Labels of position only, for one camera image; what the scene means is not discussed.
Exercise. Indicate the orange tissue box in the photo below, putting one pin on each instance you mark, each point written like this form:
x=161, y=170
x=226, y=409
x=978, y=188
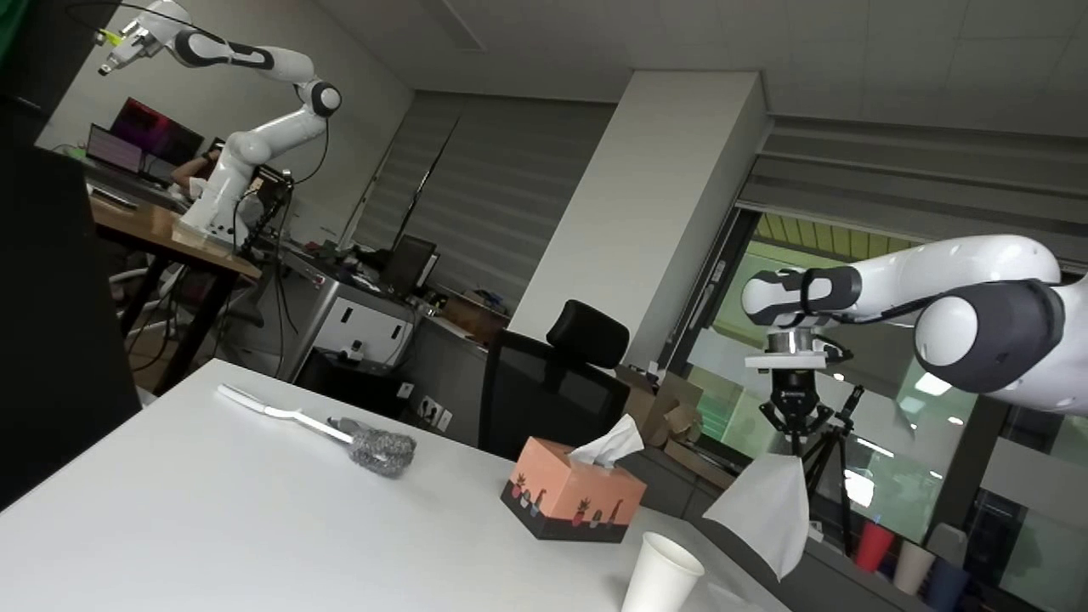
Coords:
x=565, y=486

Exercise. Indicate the black monitor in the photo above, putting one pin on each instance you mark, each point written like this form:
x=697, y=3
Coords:
x=411, y=265

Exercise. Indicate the white tissue paper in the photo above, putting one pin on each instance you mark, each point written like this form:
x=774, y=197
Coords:
x=612, y=439
x=770, y=510

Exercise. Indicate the black office chair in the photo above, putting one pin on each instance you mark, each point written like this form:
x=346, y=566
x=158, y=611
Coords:
x=583, y=335

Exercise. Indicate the flat brown cardboard box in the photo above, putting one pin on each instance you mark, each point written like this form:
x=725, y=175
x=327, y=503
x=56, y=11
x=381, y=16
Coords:
x=710, y=470

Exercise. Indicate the red cup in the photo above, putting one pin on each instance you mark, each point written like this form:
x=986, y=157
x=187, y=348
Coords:
x=871, y=548

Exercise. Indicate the grey low cabinet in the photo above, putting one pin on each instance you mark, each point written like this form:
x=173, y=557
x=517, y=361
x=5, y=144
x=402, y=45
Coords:
x=839, y=580

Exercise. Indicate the white plastic cup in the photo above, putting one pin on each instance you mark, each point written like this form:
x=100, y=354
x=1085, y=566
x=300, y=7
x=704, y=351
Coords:
x=912, y=570

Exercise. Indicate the wooden desk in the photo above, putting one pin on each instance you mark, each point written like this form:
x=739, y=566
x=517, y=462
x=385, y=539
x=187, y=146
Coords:
x=173, y=232

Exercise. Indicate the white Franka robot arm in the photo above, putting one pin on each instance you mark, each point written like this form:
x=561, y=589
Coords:
x=964, y=284

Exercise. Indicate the white power strip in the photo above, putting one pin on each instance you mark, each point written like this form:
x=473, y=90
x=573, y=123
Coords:
x=432, y=412

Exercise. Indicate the blue cup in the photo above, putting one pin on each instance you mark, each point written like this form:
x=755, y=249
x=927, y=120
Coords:
x=944, y=589

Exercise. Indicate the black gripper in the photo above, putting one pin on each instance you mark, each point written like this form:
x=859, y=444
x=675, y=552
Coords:
x=798, y=394

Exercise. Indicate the black camera tripod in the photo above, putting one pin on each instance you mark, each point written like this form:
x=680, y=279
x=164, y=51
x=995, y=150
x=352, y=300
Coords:
x=850, y=400

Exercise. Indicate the white paper cup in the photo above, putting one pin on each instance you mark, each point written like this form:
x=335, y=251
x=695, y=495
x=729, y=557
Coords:
x=661, y=580

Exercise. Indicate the grey window blinds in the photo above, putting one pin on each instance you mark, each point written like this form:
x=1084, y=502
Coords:
x=499, y=191

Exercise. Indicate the dark laptop screen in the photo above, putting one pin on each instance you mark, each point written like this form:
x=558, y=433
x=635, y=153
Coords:
x=147, y=131

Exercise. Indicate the black foreground panel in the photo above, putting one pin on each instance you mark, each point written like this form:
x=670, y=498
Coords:
x=56, y=284

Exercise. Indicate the white computer case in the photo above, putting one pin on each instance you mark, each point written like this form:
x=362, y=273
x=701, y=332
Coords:
x=362, y=327

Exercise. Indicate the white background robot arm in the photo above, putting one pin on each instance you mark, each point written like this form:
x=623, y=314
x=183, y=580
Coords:
x=268, y=136

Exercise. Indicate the open brown cardboard box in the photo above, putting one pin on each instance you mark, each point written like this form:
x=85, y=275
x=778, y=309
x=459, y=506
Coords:
x=667, y=412

